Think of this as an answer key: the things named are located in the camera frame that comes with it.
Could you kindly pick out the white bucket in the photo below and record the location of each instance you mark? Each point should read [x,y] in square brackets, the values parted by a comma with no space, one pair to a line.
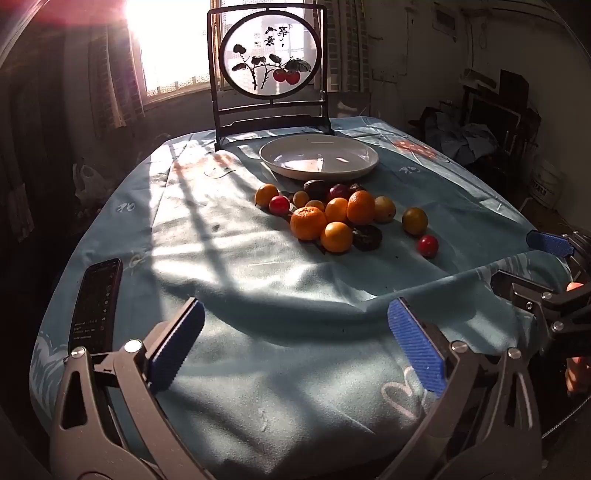
[547,182]

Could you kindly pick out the person's right hand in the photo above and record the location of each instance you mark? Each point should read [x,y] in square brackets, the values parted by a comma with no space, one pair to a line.
[578,374]

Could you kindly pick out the pile of grey clothes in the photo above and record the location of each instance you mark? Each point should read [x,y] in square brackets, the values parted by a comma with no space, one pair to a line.
[457,134]

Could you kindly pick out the small yellow plum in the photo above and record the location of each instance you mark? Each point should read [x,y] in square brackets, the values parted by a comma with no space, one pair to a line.
[300,199]
[316,204]

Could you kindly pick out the white oval plate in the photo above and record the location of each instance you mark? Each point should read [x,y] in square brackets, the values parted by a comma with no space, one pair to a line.
[341,152]

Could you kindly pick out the painted round table screen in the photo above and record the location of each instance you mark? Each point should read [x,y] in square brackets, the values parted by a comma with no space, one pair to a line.
[268,37]

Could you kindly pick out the light blue printed tablecloth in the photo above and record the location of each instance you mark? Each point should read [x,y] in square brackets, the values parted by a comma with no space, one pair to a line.
[277,300]

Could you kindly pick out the large mandarin orange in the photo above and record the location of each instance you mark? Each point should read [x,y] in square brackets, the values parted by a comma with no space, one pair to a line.
[307,223]

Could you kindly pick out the window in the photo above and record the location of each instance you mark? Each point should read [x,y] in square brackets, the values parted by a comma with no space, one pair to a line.
[171,46]

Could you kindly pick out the white plastic bag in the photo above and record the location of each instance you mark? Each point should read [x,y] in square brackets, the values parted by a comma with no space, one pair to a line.
[90,182]

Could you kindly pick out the stacked dark frames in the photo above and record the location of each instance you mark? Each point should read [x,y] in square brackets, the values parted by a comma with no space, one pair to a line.
[505,101]

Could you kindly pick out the red plum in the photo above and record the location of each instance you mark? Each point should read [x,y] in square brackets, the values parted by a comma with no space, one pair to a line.
[279,205]
[428,245]

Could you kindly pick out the patterned curtain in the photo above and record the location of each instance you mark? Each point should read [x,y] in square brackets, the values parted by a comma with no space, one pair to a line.
[348,41]
[111,74]

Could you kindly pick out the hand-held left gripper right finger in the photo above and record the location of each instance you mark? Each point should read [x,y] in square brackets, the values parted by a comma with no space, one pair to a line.
[415,344]

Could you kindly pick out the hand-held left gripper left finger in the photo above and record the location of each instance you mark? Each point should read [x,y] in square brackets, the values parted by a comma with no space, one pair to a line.
[178,344]

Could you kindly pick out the small dark fruit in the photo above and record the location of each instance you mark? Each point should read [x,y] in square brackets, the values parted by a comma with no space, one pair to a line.
[356,187]

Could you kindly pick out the dark passion fruit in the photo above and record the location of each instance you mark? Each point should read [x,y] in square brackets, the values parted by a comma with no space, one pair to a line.
[367,237]
[316,187]

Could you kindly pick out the black smartphone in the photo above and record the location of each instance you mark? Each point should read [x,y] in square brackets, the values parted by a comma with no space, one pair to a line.
[94,304]

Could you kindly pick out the small orange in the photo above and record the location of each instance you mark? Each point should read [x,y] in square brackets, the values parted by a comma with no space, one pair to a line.
[336,237]
[360,207]
[336,210]
[266,195]

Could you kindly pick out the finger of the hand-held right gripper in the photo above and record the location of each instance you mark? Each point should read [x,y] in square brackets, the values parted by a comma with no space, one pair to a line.
[549,242]
[517,288]

